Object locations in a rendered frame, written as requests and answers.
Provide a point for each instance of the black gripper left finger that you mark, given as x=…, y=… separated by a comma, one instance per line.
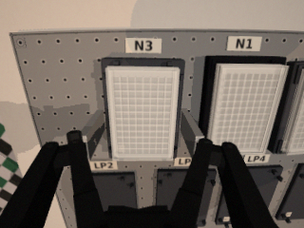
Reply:
x=29, y=205

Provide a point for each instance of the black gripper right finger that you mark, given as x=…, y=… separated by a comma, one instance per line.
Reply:
x=245, y=204

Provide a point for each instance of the translucent plastic plate lid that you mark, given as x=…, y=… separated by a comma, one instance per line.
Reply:
x=142, y=109

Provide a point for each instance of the grey perforated base plate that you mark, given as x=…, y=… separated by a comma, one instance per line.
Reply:
x=61, y=75

